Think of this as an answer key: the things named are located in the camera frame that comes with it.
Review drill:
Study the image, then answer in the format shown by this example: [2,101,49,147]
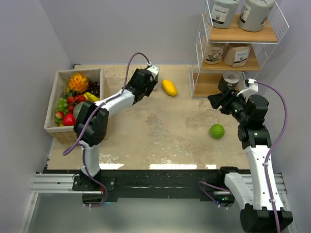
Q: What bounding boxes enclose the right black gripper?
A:
[208,86,249,124]

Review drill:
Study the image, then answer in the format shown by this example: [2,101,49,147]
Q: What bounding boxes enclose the clear white tissue roll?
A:
[218,71,241,92]

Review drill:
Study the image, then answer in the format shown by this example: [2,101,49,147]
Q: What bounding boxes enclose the black tissue roll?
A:
[153,75,158,91]

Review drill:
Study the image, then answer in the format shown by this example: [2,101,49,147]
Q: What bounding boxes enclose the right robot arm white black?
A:
[208,89,293,233]

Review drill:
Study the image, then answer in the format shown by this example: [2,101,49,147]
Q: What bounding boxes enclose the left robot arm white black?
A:
[63,65,160,191]

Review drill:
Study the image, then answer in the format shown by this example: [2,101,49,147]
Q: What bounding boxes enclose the yellow mango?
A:
[162,80,178,97]

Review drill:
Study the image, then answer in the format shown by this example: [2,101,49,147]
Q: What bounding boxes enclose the green lime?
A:
[209,124,225,139]

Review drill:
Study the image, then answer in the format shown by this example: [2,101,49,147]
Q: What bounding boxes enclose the dark purple grapes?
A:
[87,81,100,98]

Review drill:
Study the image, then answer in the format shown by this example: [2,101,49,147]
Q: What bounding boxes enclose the yellow banana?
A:
[84,92,100,102]

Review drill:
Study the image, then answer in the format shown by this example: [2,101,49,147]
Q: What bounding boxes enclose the orange spiky fruit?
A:
[67,72,89,94]

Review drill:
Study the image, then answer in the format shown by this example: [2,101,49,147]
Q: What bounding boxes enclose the green netted melon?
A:
[73,102,84,120]

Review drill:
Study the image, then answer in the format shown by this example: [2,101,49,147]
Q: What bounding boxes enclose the red apple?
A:
[62,113,75,126]

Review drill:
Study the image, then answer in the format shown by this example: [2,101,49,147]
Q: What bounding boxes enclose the green grapes bunch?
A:
[55,98,68,125]

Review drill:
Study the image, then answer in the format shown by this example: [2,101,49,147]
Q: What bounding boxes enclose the small peach fruit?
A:
[55,111,65,119]

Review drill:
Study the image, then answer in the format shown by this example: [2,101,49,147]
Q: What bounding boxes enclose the woven lined fruit basket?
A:
[44,68,110,144]

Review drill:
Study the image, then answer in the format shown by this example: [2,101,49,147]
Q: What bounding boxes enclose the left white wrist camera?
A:
[147,63,160,81]

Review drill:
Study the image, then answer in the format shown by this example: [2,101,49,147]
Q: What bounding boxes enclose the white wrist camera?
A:
[147,63,160,81]
[237,79,259,100]

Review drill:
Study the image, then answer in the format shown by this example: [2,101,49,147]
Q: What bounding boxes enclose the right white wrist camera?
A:
[237,79,259,100]

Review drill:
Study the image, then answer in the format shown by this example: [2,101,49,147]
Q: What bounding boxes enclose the white wire wooden shelf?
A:
[190,0,289,99]

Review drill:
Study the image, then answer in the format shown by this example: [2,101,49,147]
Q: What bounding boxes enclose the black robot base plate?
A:
[72,166,250,203]

